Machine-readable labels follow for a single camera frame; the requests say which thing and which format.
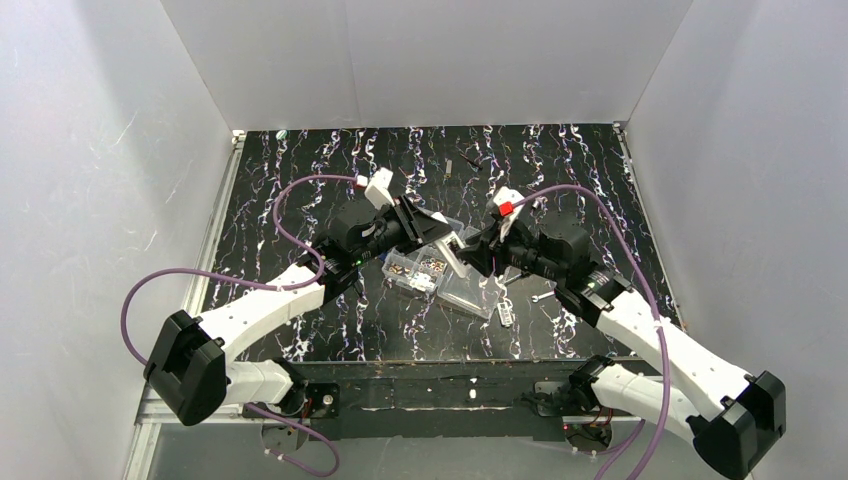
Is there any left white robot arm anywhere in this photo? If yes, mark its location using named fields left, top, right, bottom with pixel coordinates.
left=143, top=197, right=454, bottom=426

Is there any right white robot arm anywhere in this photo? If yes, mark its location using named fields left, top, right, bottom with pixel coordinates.
left=450, top=213, right=786, bottom=479

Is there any clear plastic screw box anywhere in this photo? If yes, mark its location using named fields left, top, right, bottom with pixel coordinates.
left=382, top=246, right=502, bottom=320

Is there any small silver wrench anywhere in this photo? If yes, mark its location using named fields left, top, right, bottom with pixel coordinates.
left=530, top=291, right=555, bottom=304

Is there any black hex key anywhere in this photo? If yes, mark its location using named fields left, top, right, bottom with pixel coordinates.
left=457, top=151, right=482, bottom=172

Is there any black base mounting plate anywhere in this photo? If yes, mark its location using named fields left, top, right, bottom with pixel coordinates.
left=241, top=358, right=637, bottom=444

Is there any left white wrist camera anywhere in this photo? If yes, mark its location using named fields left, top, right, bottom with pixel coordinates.
left=356, top=168, right=394, bottom=210

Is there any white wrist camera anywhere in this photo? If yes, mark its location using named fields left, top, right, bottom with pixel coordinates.
left=490, top=186, right=524, bottom=242
left=356, top=168, right=394, bottom=210

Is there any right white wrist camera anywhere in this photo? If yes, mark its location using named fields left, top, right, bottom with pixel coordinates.
left=490, top=186, right=524, bottom=242

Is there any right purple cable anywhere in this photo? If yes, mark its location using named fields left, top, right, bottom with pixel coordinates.
left=510, top=184, right=672, bottom=480

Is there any purple cable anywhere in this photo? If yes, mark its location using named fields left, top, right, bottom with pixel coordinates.
left=120, top=174, right=366, bottom=477
left=510, top=184, right=672, bottom=480

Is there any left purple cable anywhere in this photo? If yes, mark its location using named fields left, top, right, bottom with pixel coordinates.
left=120, top=174, right=366, bottom=477

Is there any aluminium frame rail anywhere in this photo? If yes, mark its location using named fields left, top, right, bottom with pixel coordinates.
left=123, top=130, right=247, bottom=479

